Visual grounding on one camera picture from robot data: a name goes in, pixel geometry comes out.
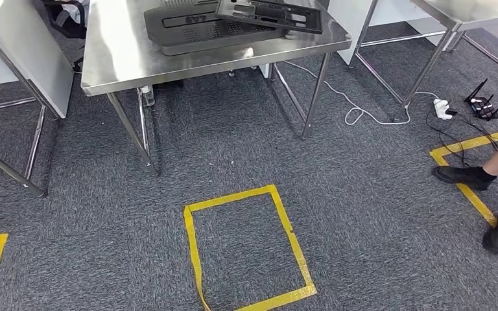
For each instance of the black plastic car part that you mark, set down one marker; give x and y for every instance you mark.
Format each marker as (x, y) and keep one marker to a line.
(309, 25)

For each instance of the stainless steel workbench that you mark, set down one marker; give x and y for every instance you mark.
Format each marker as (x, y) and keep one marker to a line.
(116, 51)

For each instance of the yellow floor tape outline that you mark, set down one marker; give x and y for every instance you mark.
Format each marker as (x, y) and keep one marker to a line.
(193, 240)
(472, 197)

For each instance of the clear plastic bottle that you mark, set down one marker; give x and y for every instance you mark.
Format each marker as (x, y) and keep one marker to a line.
(147, 95)

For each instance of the black foam engine cover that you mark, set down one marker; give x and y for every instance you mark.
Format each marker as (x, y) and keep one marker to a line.
(180, 38)

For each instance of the steel table with white panel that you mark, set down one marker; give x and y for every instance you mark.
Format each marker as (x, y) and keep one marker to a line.
(343, 25)

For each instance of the white power strip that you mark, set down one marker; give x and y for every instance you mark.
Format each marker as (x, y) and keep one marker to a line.
(442, 109)

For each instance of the person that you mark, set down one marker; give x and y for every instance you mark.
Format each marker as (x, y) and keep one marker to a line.
(464, 175)

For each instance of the black office chair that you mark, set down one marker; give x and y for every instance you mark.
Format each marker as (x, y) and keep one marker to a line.
(68, 21)

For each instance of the stainless steel side table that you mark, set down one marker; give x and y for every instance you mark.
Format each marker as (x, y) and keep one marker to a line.
(38, 64)

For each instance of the black router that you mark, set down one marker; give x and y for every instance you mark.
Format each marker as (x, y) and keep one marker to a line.
(483, 107)

